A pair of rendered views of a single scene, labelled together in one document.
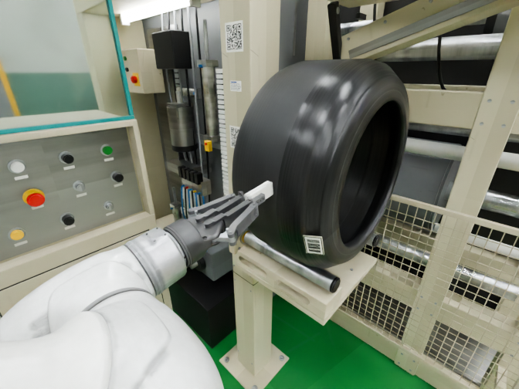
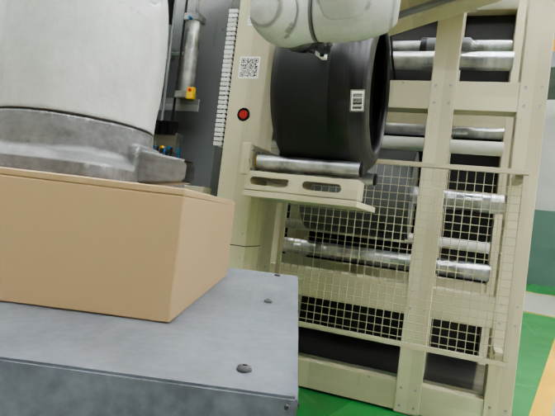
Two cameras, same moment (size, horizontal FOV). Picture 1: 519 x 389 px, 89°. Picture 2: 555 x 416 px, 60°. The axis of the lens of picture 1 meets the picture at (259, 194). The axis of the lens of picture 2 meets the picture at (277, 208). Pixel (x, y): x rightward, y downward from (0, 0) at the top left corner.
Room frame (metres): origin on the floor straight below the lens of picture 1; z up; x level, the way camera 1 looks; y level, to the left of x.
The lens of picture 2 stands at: (-0.68, 0.59, 0.74)
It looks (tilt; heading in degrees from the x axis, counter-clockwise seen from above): 1 degrees up; 336
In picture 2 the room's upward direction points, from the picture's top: 7 degrees clockwise
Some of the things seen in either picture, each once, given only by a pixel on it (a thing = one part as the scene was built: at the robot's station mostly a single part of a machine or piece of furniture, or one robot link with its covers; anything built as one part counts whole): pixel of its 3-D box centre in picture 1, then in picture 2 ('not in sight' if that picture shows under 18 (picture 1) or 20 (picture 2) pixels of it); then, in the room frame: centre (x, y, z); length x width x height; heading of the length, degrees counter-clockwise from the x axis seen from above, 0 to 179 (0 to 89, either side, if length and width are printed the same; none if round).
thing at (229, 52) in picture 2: (228, 140); (230, 78); (0.96, 0.11, 1.19); 0.05 x 0.04 x 0.48; 137
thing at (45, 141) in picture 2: not in sight; (91, 154); (-0.14, 0.57, 0.78); 0.22 x 0.18 x 0.06; 54
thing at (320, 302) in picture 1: (283, 272); (302, 186); (0.66, -0.08, 0.83); 0.36 x 0.09 x 0.06; 47
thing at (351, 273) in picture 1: (306, 262); (313, 200); (0.77, -0.17, 0.80); 0.37 x 0.36 x 0.02; 137
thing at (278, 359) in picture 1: (254, 359); not in sight; (0.93, 0.03, 0.01); 0.27 x 0.27 x 0.02; 47
